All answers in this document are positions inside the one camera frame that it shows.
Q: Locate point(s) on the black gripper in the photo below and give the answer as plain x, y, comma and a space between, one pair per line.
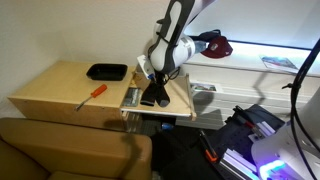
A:
160, 78

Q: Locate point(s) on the black grey sock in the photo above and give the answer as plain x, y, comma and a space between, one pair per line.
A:
155, 94

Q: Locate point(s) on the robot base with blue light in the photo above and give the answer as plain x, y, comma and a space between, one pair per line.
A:
290, 153

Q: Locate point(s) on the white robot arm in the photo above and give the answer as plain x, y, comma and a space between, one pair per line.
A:
171, 47

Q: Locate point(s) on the black plastic tupperware tray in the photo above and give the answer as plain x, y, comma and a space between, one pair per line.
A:
107, 72

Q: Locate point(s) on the wooden pull-out tray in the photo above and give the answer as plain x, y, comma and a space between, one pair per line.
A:
173, 99

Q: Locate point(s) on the small booklet on tray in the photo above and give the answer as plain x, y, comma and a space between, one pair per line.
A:
132, 97

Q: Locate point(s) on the leaflet on radiator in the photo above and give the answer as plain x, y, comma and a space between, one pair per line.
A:
202, 87

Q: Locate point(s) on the maroon baseball cap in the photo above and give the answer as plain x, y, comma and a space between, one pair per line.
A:
218, 47

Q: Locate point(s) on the white radiator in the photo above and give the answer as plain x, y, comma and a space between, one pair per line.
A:
235, 87

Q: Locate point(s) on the orange black clamp tool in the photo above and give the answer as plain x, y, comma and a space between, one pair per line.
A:
208, 149

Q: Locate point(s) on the light wooden cabinet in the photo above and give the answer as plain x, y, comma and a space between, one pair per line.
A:
53, 95

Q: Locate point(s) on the magazine on windowsill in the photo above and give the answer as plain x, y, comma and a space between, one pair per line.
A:
279, 63

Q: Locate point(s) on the tan leather sofa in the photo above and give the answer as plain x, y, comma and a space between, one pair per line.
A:
37, 150

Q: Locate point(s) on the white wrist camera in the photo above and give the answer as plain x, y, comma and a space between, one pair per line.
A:
146, 67

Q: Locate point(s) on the orange handled screwdriver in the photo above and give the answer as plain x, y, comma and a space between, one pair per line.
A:
93, 94

